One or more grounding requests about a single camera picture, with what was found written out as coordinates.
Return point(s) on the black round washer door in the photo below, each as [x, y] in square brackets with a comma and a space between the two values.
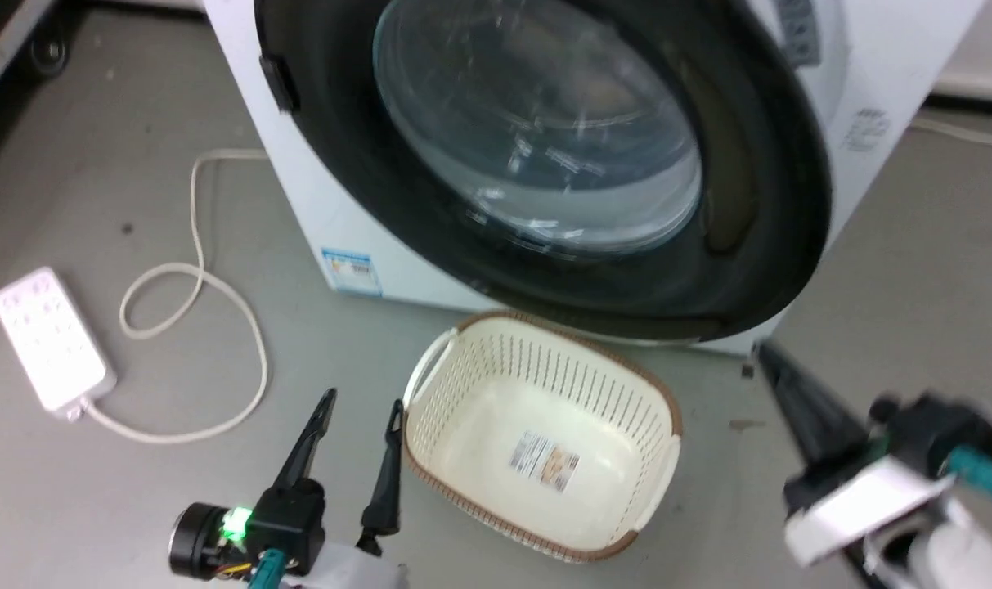
[757, 204]

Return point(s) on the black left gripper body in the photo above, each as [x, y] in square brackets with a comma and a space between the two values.
[287, 523]

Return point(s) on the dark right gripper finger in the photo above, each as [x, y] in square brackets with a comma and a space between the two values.
[806, 405]

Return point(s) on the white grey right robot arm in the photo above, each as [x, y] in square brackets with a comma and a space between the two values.
[953, 548]

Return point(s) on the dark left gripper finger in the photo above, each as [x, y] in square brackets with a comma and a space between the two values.
[307, 446]
[385, 483]

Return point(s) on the white front-load washing machine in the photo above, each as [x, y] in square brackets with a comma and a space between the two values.
[880, 74]

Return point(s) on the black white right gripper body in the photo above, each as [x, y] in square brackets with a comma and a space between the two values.
[880, 483]

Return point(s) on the printed basket label sticker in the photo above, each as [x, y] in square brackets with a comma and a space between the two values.
[544, 461]

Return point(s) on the white power strip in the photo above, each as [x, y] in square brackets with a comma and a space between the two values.
[50, 337]

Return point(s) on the cream plastic laundry basket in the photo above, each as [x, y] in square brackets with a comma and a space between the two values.
[536, 409]

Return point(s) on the blue energy label sticker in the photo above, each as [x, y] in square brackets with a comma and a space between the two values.
[351, 270]

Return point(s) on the black caster wheel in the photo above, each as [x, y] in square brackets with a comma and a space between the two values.
[50, 51]

